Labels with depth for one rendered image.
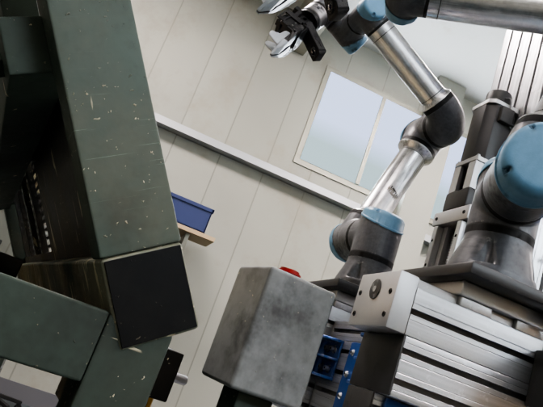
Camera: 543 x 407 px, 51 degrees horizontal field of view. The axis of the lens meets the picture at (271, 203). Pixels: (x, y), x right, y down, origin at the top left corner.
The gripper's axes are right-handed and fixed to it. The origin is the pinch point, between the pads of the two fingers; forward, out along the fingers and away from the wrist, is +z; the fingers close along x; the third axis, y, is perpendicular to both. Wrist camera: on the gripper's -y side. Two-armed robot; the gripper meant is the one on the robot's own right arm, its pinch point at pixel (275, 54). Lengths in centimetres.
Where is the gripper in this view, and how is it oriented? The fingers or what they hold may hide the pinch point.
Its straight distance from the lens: 157.5
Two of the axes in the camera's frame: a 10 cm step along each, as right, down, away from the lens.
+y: -7.6, -6.4, 1.0
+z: -5.6, 5.8, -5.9
